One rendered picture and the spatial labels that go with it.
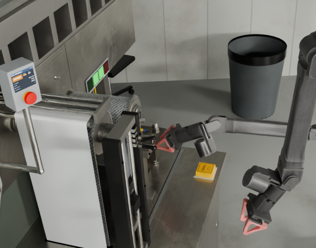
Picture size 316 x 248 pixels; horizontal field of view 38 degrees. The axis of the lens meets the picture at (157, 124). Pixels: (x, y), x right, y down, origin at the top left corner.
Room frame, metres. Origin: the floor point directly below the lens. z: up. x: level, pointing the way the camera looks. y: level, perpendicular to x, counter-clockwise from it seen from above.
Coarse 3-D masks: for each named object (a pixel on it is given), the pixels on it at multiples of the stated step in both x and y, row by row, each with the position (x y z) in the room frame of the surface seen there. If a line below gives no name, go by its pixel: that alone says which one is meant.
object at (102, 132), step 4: (100, 124) 1.22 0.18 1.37; (104, 124) 1.21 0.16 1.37; (108, 124) 1.21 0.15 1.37; (112, 124) 1.21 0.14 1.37; (100, 128) 1.20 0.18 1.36; (104, 128) 1.20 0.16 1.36; (108, 128) 1.19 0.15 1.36; (100, 132) 1.19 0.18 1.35; (104, 132) 1.19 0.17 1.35; (108, 132) 1.18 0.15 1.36; (100, 136) 1.18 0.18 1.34; (104, 136) 1.18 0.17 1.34; (100, 140) 1.18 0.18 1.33
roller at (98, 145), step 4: (104, 116) 1.25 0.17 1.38; (108, 116) 1.27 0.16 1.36; (104, 120) 1.24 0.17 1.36; (108, 120) 1.27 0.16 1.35; (96, 124) 1.19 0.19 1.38; (96, 128) 1.19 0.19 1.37; (96, 132) 1.19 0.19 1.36; (96, 136) 1.18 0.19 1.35; (96, 140) 1.18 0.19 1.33; (96, 144) 1.17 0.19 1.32; (100, 144) 1.20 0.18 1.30; (96, 148) 1.17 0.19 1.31; (100, 148) 1.19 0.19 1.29; (96, 152) 1.17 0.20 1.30; (100, 152) 1.19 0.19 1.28
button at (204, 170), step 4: (200, 164) 1.55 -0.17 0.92; (204, 164) 1.54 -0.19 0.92; (208, 164) 1.54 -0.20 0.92; (212, 164) 1.54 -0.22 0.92; (200, 168) 1.52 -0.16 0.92; (204, 168) 1.52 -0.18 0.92; (208, 168) 1.52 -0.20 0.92; (212, 168) 1.51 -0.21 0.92; (196, 172) 1.50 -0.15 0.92; (200, 172) 1.50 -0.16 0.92; (204, 172) 1.49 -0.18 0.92; (208, 172) 1.49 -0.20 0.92; (212, 172) 1.49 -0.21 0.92; (200, 176) 1.49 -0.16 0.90; (204, 176) 1.49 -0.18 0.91; (208, 176) 1.48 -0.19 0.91; (212, 176) 1.49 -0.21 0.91
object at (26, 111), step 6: (24, 114) 0.94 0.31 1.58; (30, 120) 0.94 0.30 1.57; (30, 126) 0.94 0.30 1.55; (30, 132) 0.94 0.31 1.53; (30, 138) 0.94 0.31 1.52; (36, 144) 0.94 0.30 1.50; (36, 150) 0.94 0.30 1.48; (36, 156) 0.94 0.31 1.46; (36, 162) 0.94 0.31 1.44; (42, 168) 0.94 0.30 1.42
